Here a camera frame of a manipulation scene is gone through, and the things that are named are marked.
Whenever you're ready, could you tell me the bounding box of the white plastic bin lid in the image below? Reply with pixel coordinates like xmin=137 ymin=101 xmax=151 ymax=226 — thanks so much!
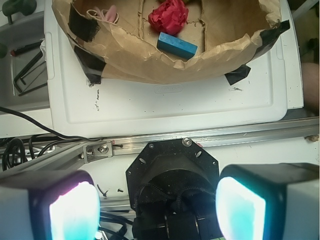
xmin=44 ymin=0 xmax=304 ymax=138

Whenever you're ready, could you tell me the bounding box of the grey plastic tray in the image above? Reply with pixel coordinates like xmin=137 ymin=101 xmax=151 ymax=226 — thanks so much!
xmin=0 ymin=12 xmax=50 ymax=112

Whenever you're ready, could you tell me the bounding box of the pink plush bunny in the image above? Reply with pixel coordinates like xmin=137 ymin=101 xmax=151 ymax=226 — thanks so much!
xmin=86 ymin=5 xmax=119 ymax=24

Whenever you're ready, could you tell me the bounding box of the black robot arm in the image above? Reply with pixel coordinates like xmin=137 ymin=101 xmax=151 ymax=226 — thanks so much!
xmin=0 ymin=156 xmax=320 ymax=240

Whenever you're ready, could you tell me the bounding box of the blue rectangular block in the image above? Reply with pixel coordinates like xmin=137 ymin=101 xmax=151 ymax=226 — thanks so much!
xmin=156 ymin=32 xmax=198 ymax=60

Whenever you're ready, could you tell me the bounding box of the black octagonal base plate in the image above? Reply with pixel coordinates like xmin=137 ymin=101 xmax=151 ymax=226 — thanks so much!
xmin=125 ymin=138 xmax=220 ymax=211

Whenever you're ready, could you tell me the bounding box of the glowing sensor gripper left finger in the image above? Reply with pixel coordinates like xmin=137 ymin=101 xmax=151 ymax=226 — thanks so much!
xmin=0 ymin=170 xmax=100 ymax=240

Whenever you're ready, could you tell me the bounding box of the metal corner bracket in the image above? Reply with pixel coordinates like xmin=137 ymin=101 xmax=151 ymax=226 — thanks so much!
xmin=83 ymin=141 xmax=114 ymax=163

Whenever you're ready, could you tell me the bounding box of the black power cable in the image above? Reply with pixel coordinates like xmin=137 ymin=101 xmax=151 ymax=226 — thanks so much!
xmin=0 ymin=106 xmax=103 ymax=142

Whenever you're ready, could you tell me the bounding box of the aluminium extrusion rail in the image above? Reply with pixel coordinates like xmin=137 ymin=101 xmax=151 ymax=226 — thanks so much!
xmin=2 ymin=117 xmax=320 ymax=175

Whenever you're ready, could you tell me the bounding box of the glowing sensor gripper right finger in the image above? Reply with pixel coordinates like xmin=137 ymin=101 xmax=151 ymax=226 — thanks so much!
xmin=215 ymin=162 xmax=320 ymax=240

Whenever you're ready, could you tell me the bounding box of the dark green clamp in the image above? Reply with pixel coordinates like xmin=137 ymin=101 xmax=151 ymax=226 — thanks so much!
xmin=2 ymin=0 xmax=37 ymax=25

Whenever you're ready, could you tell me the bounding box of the crumpled red paper ball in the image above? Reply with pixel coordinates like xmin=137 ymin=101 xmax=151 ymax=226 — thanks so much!
xmin=148 ymin=0 xmax=189 ymax=36

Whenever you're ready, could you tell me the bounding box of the black hex key set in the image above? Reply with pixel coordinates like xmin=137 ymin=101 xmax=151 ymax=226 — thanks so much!
xmin=13 ymin=50 xmax=48 ymax=97

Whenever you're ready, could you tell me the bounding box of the brown paper bag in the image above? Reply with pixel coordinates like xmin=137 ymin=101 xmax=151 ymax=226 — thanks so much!
xmin=52 ymin=0 xmax=290 ymax=85

